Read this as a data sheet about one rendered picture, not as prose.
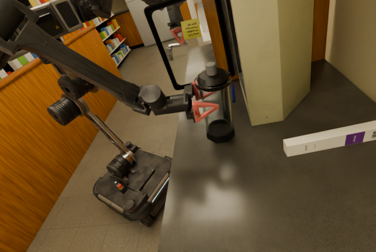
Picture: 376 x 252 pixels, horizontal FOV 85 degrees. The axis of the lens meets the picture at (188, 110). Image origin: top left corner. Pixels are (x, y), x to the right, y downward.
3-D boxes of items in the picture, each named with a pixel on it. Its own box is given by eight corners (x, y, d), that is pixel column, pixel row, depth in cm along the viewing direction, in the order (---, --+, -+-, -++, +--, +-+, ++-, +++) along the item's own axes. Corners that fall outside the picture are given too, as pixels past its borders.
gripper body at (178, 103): (189, 84, 67) (168, 88, 68) (189, 102, 59) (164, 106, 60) (193, 100, 71) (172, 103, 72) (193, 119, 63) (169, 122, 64)
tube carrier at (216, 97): (233, 119, 76) (228, 66, 64) (238, 139, 68) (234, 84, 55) (203, 122, 78) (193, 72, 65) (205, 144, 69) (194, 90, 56)
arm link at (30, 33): (3, 0, 47) (-25, 38, 44) (4, -10, 43) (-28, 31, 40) (149, 91, 74) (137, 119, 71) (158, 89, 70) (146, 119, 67)
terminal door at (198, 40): (235, 76, 98) (217, -19, 76) (174, 91, 105) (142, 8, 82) (235, 75, 99) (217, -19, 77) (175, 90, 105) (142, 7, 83)
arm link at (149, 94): (144, 89, 72) (134, 111, 70) (129, 72, 61) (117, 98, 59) (175, 97, 69) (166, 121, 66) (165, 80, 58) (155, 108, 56)
